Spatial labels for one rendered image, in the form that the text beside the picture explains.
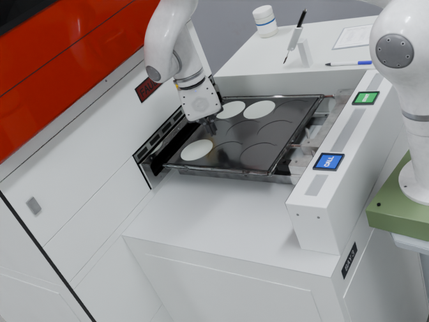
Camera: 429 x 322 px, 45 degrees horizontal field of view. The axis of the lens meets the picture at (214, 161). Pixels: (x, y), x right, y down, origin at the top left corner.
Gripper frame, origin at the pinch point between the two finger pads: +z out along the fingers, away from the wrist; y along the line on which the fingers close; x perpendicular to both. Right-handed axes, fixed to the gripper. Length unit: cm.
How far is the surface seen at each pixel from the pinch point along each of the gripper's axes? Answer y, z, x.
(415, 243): 35, 13, -53
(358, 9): 85, 37, 140
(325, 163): 23.8, -1.2, -36.5
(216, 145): -0.5, 5.2, -1.7
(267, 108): 17.4, 5.3, 9.2
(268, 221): 7.3, 13.2, -31.6
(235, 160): 4.1, 5.2, -12.5
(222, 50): 8, 61, 221
